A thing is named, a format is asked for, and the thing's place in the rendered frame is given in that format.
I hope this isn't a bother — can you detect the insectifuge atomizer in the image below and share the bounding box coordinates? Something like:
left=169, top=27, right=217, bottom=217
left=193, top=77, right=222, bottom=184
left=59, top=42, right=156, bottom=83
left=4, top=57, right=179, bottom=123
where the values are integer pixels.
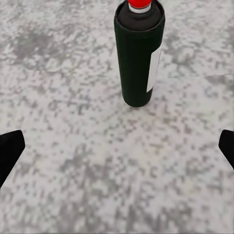
left=114, top=0, right=165, bottom=107

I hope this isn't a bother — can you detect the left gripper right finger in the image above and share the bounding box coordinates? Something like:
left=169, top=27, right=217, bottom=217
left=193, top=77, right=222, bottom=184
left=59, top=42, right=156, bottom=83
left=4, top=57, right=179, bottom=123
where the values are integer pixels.
left=218, top=130, right=234, bottom=168

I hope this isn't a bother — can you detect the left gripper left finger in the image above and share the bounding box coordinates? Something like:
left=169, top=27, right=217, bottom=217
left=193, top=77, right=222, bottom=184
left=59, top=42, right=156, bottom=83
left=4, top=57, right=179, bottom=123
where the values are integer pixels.
left=0, top=129, right=25, bottom=187

